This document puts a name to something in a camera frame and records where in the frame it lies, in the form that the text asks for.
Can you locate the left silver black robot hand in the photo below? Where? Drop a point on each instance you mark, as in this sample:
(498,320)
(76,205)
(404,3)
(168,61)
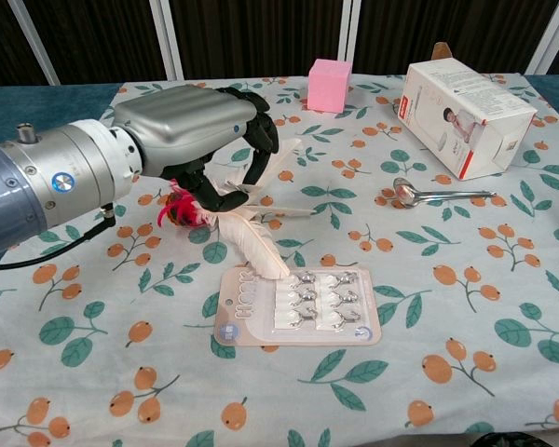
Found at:
(186,125)

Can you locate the white and red feather toy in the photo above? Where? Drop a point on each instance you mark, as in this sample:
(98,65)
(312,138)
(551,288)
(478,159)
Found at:
(256,251)

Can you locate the pink foam cube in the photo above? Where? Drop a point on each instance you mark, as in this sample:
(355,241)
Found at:
(328,86)

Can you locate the hook blister pack card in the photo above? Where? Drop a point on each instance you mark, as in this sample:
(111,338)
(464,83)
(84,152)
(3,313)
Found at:
(307,307)

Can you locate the metal spoon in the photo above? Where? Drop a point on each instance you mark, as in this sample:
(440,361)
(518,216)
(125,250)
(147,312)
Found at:
(405,192)

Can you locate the small brown wooden piece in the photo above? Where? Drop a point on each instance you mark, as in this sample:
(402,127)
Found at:
(441,51)

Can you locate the white red product box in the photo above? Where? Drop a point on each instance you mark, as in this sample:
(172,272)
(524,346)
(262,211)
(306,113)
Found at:
(466,112)

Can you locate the floral leaf print cloth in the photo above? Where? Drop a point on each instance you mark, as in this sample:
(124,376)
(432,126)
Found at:
(307,382)

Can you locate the black partition screen white frame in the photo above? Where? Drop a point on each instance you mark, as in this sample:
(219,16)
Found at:
(261,32)

